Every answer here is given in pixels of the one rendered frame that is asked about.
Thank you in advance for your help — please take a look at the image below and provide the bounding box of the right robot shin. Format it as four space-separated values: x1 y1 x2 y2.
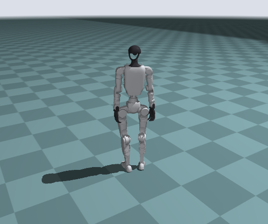
139 134 146 163

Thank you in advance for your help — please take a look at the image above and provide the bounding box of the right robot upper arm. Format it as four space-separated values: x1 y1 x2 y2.
145 66 153 91

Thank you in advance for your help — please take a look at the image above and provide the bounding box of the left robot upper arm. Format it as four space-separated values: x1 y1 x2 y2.
115 66 125 93

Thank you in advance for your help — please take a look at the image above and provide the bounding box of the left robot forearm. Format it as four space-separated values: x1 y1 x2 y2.
113 87 121 110

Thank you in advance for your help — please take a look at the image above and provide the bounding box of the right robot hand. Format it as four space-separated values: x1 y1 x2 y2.
148 104 155 121

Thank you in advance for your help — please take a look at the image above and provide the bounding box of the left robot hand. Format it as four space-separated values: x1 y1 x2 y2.
113 106 121 123

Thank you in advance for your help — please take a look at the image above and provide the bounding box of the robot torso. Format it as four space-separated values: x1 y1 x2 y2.
123 63 145 113

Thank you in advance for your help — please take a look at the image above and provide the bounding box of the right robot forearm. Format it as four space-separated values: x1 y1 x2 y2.
148 89 155 107

